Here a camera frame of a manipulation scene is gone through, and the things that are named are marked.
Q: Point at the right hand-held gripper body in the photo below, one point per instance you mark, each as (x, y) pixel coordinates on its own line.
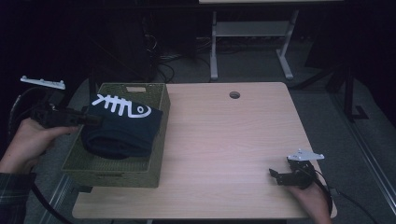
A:
(300, 177)

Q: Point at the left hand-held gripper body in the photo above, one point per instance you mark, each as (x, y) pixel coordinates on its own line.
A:
(59, 117)

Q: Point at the dark navy garment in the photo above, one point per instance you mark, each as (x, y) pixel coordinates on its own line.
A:
(124, 133)

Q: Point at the green woven basket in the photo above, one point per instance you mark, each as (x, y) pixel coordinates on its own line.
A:
(124, 174)

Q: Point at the person's right hand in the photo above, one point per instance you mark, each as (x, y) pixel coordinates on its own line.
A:
(314, 202)

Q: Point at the person's left hand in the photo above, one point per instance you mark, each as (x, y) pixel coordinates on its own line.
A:
(26, 146)

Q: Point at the black metal stand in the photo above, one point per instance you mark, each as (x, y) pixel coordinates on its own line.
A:
(348, 93)

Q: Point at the metal floor rail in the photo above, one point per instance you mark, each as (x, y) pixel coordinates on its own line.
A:
(57, 196)
(370, 155)

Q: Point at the white metal table frame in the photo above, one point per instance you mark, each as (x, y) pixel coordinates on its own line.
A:
(249, 28)

